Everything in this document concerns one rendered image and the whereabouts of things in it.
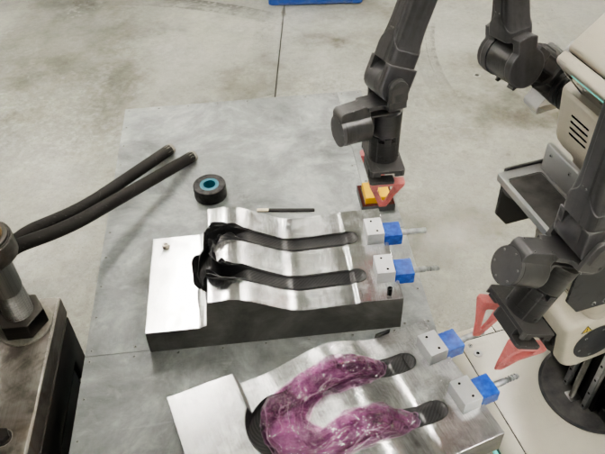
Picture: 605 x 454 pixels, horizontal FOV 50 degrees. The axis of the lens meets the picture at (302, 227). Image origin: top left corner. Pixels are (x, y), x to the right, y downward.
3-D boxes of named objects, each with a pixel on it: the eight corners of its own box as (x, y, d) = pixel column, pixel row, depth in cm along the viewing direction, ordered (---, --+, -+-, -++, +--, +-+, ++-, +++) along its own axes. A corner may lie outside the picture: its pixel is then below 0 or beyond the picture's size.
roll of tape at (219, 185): (190, 203, 162) (188, 192, 159) (201, 182, 167) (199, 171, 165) (221, 207, 160) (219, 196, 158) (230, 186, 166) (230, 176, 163)
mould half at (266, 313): (376, 237, 151) (379, 192, 142) (401, 326, 132) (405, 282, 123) (158, 258, 148) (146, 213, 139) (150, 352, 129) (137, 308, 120)
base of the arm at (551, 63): (591, 72, 123) (554, 43, 131) (567, 55, 118) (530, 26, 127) (557, 109, 127) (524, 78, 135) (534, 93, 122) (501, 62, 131)
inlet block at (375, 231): (421, 231, 143) (424, 213, 139) (427, 247, 139) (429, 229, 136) (362, 237, 142) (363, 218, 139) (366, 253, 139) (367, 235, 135)
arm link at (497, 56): (556, 56, 122) (537, 47, 126) (524, 32, 116) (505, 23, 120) (526, 99, 125) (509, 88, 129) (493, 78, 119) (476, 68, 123)
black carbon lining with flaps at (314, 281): (356, 236, 142) (356, 203, 135) (368, 292, 130) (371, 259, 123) (194, 251, 140) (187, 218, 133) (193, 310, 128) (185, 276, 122)
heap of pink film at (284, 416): (378, 352, 121) (381, 326, 115) (428, 433, 109) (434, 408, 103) (246, 404, 114) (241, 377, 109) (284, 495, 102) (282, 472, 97)
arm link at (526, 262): (623, 248, 88) (584, 207, 94) (565, 238, 83) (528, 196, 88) (568, 309, 94) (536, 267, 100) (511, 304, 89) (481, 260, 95)
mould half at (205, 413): (421, 337, 130) (427, 301, 123) (499, 449, 113) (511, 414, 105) (176, 431, 117) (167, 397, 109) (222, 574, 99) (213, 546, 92)
